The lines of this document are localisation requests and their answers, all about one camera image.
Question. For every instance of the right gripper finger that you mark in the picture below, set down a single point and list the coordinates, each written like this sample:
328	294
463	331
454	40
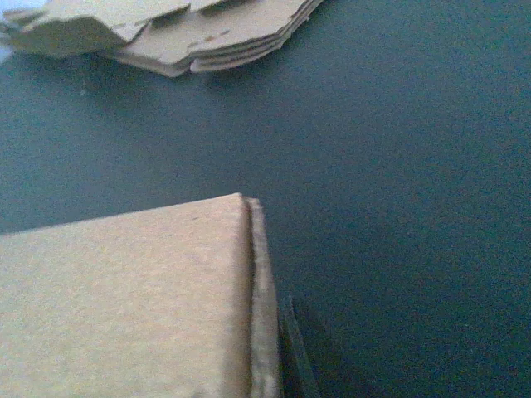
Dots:
296	372

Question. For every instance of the cardboard box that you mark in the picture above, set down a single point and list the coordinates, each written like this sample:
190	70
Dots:
177	301

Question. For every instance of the stack of flat cardboard blanks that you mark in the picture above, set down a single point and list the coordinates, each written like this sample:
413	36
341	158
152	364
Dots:
220	36

